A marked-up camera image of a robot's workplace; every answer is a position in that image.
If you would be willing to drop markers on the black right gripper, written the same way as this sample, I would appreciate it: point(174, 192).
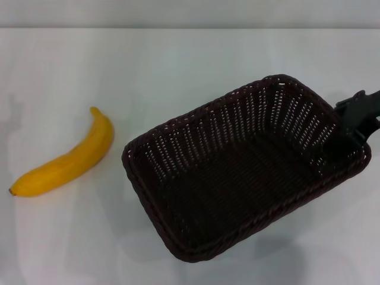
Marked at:
point(360, 110)

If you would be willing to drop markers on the dark brown woven basket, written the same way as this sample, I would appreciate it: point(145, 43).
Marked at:
point(225, 184)

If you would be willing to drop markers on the yellow banana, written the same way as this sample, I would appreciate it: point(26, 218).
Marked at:
point(74, 160)

